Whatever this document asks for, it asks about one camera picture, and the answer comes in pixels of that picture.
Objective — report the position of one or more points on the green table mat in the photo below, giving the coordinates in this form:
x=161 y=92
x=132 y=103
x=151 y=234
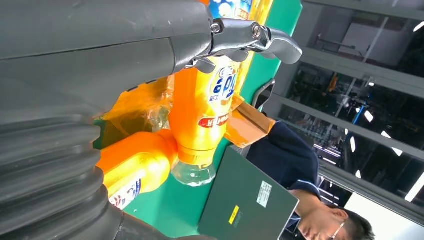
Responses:
x=175 y=208

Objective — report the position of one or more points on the brown cardboard piece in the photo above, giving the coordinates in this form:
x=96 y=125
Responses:
x=248 y=126

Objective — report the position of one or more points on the orange Tide detergent bottle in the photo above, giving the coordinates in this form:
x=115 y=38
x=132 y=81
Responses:
x=136 y=159
x=195 y=116

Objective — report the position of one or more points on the dark green laptop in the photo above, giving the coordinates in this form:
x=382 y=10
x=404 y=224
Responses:
x=245 y=198

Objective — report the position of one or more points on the person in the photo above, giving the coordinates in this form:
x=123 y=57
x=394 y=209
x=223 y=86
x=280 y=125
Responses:
x=285 y=159

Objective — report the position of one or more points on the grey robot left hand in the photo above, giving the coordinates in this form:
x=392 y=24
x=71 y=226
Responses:
x=99 y=39

